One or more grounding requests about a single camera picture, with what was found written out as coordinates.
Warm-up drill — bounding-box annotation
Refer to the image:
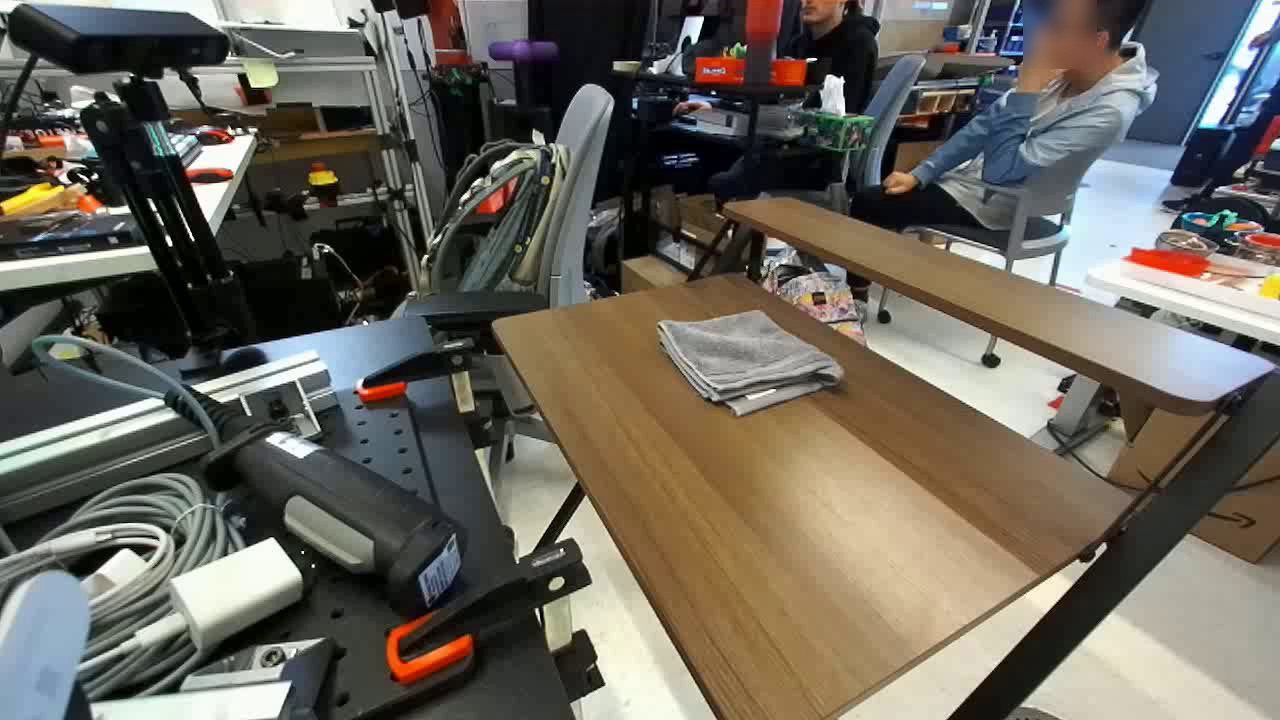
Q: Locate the grey towel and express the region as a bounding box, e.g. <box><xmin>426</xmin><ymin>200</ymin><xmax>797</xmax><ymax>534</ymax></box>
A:
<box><xmin>650</xmin><ymin>306</ymin><xmax>847</xmax><ymax>421</ymax></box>

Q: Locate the grey office chair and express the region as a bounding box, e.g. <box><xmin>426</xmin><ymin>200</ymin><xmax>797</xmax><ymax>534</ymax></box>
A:
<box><xmin>412</xmin><ymin>81</ymin><xmax>618</xmax><ymax>316</ymax></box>

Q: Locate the black perforated board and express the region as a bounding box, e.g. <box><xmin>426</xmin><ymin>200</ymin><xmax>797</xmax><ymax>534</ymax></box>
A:
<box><xmin>215</xmin><ymin>312</ymin><xmax>608</xmax><ymax>720</ymax></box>

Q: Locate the black clamp small orange grip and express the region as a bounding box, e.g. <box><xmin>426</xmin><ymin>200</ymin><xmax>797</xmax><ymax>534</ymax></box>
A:
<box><xmin>350</xmin><ymin>330</ymin><xmax>489</xmax><ymax>410</ymax></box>

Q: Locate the green tissue box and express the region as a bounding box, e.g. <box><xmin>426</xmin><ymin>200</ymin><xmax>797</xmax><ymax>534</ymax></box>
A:
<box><xmin>797</xmin><ymin>71</ymin><xmax>874</xmax><ymax>150</ymax></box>

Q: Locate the orange bin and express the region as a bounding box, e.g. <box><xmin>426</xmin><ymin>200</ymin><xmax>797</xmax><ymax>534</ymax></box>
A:
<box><xmin>689</xmin><ymin>47</ymin><xmax>810</xmax><ymax>94</ymax></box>

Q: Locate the black grey handheld device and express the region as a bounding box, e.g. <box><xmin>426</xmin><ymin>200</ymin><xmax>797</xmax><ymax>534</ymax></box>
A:
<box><xmin>232</xmin><ymin>427</ymin><xmax>471</xmax><ymax>621</ymax></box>

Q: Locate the purple object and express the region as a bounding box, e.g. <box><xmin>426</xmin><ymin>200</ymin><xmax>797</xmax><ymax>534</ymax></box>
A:
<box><xmin>484</xmin><ymin>36</ymin><xmax>562</xmax><ymax>66</ymax></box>

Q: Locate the blue office chair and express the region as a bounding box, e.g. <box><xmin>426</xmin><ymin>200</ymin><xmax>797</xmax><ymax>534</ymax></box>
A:
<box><xmin>847</xmin><ymin>52</ymin><xmax>929</xmax><ymax>192</ymax></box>

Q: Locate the person in black top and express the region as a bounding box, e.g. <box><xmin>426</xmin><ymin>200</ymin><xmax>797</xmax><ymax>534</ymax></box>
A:
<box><xmin>797</xmin><ymin>0</ymin><xmax>884</xmax><ymax>116</ymax></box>

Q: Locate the black clamp large orange grip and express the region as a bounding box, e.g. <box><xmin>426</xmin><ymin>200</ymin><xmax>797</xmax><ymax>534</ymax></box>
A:
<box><xmin>381</xmin><ymin>534</ymin><xmax>597</xmax><ymax>691</ymax></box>

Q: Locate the wooden desk shelf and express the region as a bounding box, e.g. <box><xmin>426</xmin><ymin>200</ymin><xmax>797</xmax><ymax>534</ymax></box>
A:
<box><xmin>719</xmin><ymin>192</ymin><xmax>1280</xmax><ymax>416</ymax></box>

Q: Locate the grey rolling chair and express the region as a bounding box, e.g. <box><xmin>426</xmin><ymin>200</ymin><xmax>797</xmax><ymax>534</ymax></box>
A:
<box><xmin>863</xmin><ymin>145</ymin><xmax>1082</xmax><ymax>370</ymax></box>

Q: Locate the white power adapter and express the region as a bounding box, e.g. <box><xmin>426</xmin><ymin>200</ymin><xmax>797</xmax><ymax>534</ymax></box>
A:
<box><xmin>168</xmin><ymin>534</ymin><xmax>313</xmax><ymax>651</ymax></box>

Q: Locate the seated person grey hoodie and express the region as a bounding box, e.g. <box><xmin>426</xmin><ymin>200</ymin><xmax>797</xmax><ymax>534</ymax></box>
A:
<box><xmin>852</xmin><ymin>0</ymin><xmax>1160</xmax><ymax>234</ymax></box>

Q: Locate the black silver flat device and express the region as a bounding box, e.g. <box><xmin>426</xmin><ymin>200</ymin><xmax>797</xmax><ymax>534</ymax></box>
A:
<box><xmin>92</xmin><ymin>635</ymin><xmax>340</xmax><ymax>720</ymax></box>

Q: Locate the black tripod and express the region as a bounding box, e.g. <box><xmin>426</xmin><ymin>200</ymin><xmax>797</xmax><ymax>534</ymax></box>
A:
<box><xmin>76</xmin><ymin>71</ymin><xmax>258</xmax><ymax>350</ymax></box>

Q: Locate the red flat object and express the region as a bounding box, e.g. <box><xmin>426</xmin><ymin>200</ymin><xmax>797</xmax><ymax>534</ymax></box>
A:
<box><xmin>1124</xmin><ymin>244</ymin><xmax>1214</xmax><ymax>279</ymax></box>

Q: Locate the white side table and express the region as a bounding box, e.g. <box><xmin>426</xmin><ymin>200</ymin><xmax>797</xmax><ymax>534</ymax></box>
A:
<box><xmin>1082</xmin><ymin>252</ymin><xmax>1280</xmax><ymax>350</ymax></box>

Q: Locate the white cluttered workbench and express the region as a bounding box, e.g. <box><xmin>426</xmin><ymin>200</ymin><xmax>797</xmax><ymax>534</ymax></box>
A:
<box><xmin>0</xmin><ymin>129</ymin><xmax>258</xmax><ymax>297</ymax></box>

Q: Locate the cardboard box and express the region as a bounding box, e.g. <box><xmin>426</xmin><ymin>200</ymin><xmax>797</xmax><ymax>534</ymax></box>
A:
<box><xmin>1107</xmin><ymin>390</ymin><xmax>1280</xmax><ymax>568</ymax></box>

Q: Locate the yellow tool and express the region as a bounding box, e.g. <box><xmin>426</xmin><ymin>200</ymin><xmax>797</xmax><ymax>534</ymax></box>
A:
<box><xmin>0</xmin><ymin>181</ymin><xmax>92</xmax><ymax>222</ymax></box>

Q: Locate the blue white rounded object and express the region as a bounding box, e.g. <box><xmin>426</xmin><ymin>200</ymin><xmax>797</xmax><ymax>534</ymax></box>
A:
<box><xmin>0</xmin><ymin>568</ymin><xmax>95</xmax><ymax>720</ymax></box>

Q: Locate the cable bundle on chair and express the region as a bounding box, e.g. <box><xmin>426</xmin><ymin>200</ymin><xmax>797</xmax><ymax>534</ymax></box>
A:
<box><xmin>415</xmin><ymin>135</ymin><xmax>572</xmax><ymax>299</ymax></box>

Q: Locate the thick grey cable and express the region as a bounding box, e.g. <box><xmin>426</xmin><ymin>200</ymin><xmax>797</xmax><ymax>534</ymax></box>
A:
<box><xmin>27</xmin><ymin>330</ymin><xmax>228</xmax><ymax>453</ymax></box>

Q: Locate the grey cable bundle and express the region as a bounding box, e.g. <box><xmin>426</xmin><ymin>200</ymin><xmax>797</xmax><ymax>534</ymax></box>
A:
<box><xmin>0</xmin><ymin>468</ymin><xmax>253</xmax><ymax>702</ymax></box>

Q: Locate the black desk frame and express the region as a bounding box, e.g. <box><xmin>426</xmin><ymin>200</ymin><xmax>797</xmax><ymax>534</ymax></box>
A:
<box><xmin>949</xmin><ymin>370</ymin><xmax>1280</xmax><ymax>720</ymax></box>

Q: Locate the aluminium rail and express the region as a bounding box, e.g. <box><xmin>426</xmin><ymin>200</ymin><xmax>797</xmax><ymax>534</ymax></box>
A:
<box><xmin>0</xmin><ymin>347</ymin><xmax>336</xmax><ymax>528</ymax></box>

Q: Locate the black camera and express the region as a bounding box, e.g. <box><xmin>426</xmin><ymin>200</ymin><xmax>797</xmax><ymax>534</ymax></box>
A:
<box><xmin>4</xmin><ymin>0</ymin><xmax>232</xmax><ymax>77</ymax></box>

